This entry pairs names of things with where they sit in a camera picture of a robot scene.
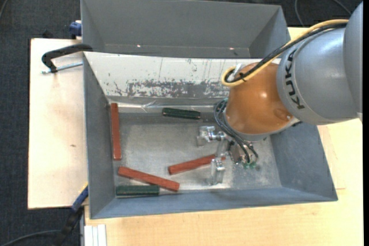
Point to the red-brown flat block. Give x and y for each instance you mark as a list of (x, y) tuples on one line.
[(116, 132), (148, 178), (191, 164)]

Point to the pale wood flat board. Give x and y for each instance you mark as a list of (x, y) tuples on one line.
[(56, 124)]

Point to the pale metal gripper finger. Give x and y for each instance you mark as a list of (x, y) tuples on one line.
[(205, 135), (216, 173)]

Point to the dark green flat block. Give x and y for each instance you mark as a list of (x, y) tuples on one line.
[(137, 190), (181, 113)]

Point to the grey metal bin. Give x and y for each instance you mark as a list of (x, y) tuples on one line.
[(184, 26)]

